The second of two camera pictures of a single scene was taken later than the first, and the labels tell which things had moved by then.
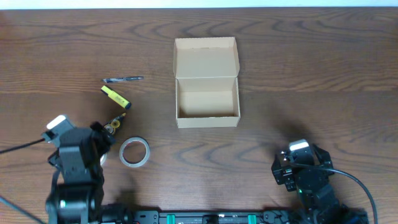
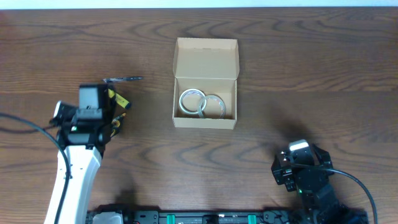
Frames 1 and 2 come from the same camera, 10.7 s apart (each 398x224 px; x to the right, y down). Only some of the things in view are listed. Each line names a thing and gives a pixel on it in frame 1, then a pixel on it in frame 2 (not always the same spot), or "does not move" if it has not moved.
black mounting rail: (197, 216) does not move
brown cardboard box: (206, 71) does not move
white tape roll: (102, 159) -> (188, 91)
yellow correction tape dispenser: (114, 124) does not move
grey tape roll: (126, 142) -> (209, 96)
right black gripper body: (285, 173) does not move
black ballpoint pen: (121, 79) does not move
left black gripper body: (105, 139) -> (112, 108)
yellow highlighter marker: (115, 97) does not move
